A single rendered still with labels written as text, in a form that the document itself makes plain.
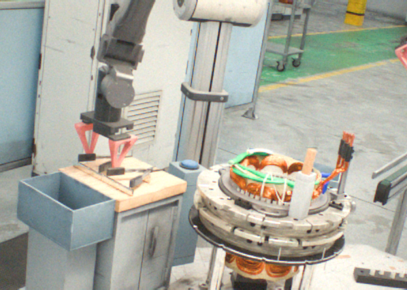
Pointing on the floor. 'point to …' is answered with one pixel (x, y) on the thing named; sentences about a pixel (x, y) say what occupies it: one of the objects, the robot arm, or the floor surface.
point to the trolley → (290, 36)
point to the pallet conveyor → (405, 178)
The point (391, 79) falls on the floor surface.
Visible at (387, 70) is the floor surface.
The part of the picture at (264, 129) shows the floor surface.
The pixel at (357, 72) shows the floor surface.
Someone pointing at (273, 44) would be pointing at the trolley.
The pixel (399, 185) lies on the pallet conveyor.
